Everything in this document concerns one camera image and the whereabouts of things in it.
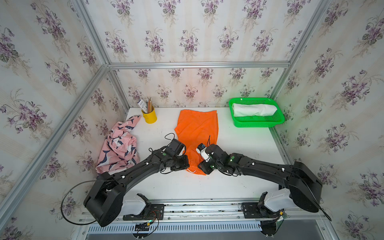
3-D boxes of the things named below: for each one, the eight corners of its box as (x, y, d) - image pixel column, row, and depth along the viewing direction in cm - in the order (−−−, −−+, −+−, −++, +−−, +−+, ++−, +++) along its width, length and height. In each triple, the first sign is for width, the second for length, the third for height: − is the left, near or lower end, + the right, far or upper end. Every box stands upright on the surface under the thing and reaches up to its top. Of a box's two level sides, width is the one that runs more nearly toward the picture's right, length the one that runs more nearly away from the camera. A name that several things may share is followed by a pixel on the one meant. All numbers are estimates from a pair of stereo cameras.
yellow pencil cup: (148, 125, 110) (145, 118, 103) (143, 118, 115) (140, 110, 108) (159, 120, 114) (157, 112, 107) (154, 113, 118) (152, 105, 112)
